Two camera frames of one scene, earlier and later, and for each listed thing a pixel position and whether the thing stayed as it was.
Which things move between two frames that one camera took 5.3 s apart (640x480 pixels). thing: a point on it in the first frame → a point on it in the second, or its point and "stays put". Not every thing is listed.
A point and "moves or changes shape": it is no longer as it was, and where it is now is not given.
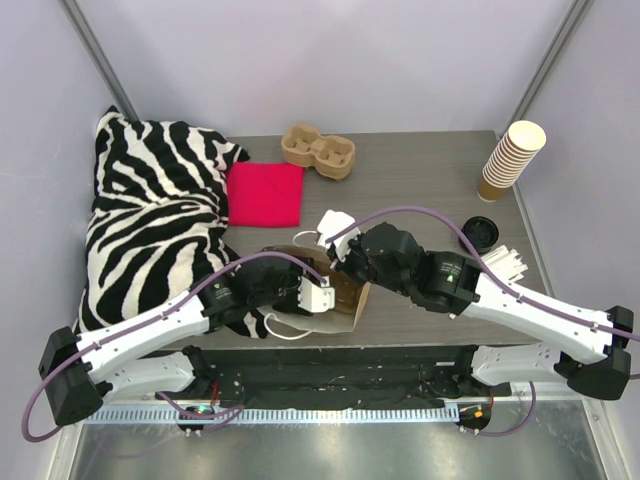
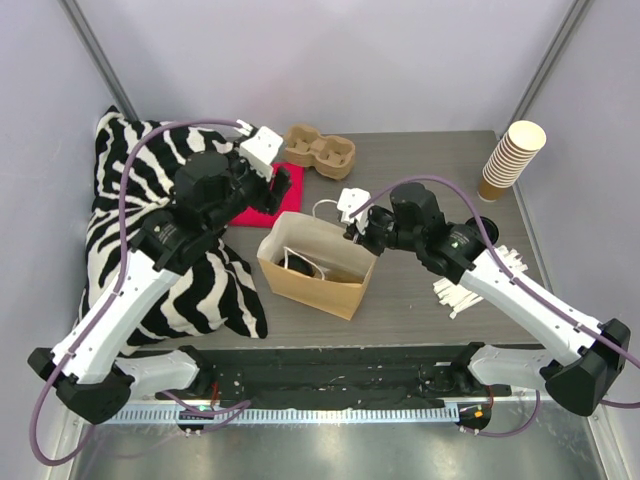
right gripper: x=351 y=255 → x=363 y=236
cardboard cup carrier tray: x=331 y=156 stays put
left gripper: x=288 y=293 → x=270 y=191
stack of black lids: x=483 y=232 stays put
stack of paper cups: x=515 y=152 stays put
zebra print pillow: x=157 y=223 stays put
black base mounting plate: x=360 y=378 stays put
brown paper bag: x=347 y=304 moves or changes shape
